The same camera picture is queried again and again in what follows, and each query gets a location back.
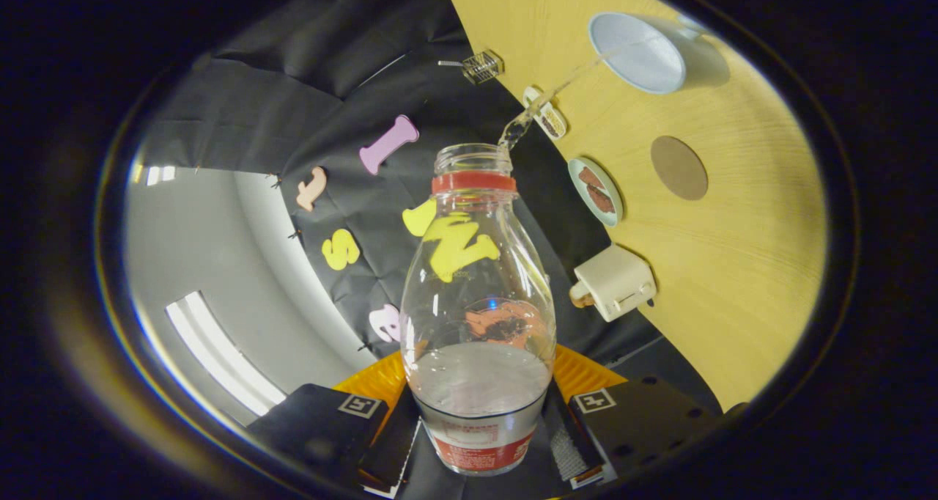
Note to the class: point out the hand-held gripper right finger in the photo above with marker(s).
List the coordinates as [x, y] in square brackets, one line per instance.
[575, 441]

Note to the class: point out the white compartment tray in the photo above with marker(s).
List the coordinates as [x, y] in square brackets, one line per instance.
[551, 121]

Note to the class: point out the wooden table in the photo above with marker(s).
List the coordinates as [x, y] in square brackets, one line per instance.
[733, 265]

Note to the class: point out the small ceiling light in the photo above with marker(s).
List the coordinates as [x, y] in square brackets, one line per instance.
[154, 174]

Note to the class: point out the brown food piece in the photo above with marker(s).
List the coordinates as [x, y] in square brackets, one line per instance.
[591, 177]
[601, 199]

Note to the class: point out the large ceiling light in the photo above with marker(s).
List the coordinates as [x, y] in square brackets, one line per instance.
[220, 350]

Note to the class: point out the toasted bread slice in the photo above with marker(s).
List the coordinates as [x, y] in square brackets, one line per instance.
[580, 295]

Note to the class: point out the white toaster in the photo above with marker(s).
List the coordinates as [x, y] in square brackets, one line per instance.
[615, 284]

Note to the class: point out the white cup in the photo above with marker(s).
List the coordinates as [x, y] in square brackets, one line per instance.
[637, 53]

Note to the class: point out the clear plastic juice bottle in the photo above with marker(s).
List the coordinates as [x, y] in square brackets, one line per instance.
[476, 383]

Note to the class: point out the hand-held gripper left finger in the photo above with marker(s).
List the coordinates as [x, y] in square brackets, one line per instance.
[392, 441]

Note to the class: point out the round brown coaster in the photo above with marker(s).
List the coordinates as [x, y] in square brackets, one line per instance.
[679, 168]

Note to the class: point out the pale green plate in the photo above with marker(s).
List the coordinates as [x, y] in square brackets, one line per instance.
[614, 192]

